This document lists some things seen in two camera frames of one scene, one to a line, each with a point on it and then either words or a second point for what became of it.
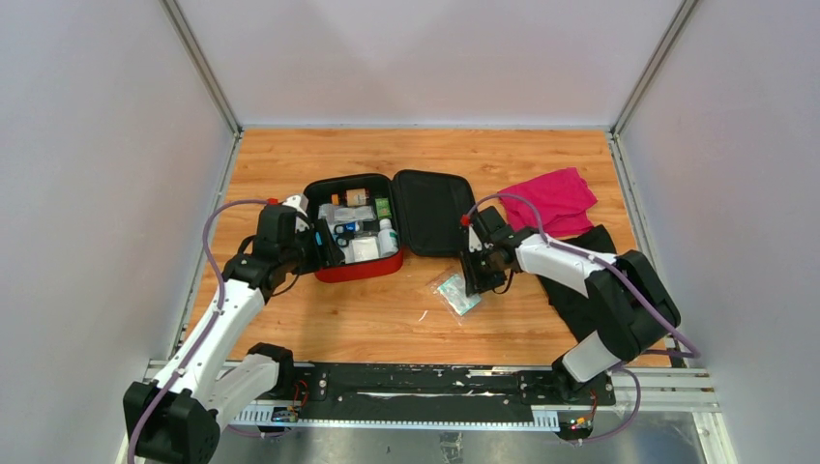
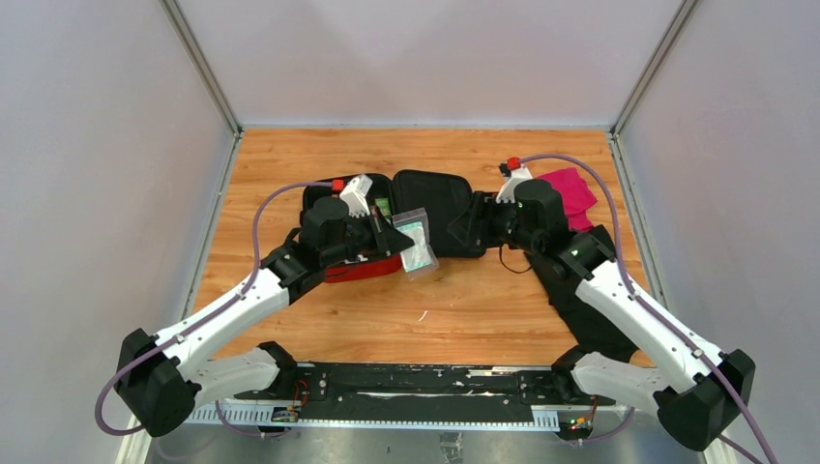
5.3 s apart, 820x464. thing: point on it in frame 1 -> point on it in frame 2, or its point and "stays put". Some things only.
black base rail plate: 341,392 stays put
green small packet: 383,208 stays put
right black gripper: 477,282 -> 482,210
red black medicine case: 373,217 stays put
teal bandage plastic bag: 452,291 -> 422,256
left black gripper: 327,253 -> 386,239
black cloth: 571,302 stays put
